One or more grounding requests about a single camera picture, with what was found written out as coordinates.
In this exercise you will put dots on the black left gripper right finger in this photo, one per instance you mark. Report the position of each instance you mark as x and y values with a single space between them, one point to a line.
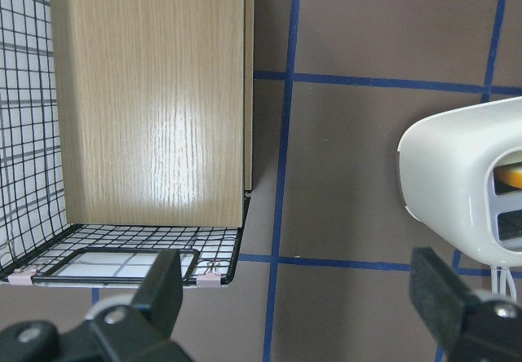
440 297

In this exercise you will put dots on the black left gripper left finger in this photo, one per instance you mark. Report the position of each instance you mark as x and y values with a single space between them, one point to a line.
159 297

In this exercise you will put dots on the white toaster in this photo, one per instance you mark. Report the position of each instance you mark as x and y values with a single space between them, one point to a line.
446 163

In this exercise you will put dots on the orange toast slice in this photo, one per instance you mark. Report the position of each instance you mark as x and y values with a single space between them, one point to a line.
510 174

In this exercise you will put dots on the wooden board in basket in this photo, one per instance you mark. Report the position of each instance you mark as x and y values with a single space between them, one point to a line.
155 110

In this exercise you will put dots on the wire basket with checked liner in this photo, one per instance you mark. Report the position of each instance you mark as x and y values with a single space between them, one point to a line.
39 246

